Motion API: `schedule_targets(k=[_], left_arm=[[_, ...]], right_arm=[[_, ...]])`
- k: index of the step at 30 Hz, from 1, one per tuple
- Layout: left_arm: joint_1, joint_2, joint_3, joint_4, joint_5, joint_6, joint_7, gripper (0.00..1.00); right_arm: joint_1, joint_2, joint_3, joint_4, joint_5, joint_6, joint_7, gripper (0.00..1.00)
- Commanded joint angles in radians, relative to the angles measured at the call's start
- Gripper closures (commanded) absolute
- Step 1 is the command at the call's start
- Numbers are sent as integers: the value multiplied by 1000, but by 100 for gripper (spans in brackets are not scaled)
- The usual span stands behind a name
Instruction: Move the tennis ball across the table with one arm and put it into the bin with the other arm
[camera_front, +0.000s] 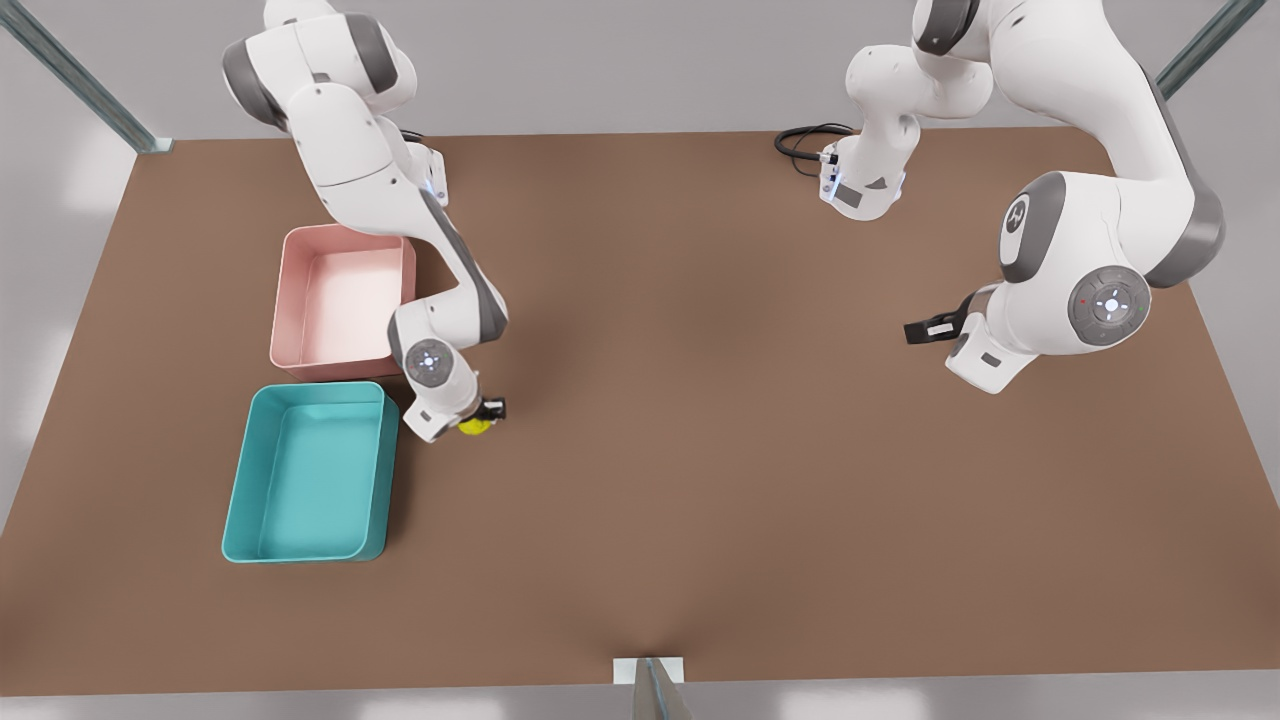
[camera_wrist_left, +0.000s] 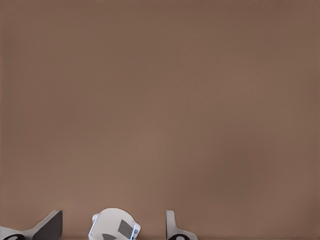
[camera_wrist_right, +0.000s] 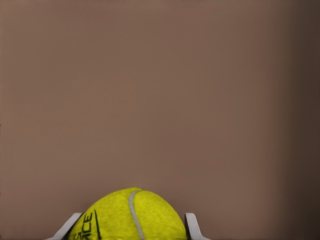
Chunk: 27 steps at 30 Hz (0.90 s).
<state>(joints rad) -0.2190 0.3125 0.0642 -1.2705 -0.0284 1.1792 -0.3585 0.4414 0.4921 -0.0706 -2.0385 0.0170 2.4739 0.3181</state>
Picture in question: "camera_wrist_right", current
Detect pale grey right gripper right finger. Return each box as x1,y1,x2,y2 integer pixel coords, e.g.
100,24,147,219
184,212,209,240

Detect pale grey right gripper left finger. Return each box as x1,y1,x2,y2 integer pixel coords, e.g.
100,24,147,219
51,212,85,240

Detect yellow tennis ball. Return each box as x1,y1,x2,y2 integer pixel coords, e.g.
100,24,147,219
67,187,188,240

